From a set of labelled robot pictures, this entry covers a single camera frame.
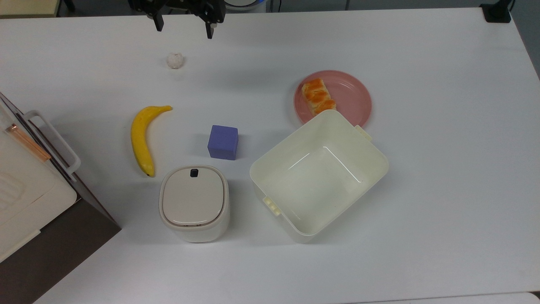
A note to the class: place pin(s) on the beige side desk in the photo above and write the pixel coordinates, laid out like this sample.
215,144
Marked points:
25,6

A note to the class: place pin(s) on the glazed orange bread loaf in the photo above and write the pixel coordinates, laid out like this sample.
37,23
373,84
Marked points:
318,96

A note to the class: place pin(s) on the purple foam cube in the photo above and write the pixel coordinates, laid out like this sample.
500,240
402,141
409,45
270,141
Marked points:
222,142

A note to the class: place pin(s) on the black table clamp block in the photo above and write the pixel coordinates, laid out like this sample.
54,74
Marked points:
495,13

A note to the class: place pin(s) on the crumpled white paper ball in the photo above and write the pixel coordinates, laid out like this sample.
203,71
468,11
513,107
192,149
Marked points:
175,60

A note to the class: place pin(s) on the white lidded trash can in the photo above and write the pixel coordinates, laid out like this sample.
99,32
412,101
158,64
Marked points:
193,202

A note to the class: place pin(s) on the cream plastic square container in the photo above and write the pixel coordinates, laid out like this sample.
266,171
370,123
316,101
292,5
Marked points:
274,179

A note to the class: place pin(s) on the white oven with brown door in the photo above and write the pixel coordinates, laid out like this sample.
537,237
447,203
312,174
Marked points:
25,198

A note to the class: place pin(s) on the pink round plate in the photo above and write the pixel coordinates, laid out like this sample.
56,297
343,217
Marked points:
351,96

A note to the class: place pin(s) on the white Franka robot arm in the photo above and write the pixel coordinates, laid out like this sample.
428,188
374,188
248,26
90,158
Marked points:
244,3

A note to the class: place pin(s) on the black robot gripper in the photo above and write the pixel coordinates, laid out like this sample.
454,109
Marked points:
181,5

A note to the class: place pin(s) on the yellow banana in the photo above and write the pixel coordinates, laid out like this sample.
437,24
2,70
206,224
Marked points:
139,139

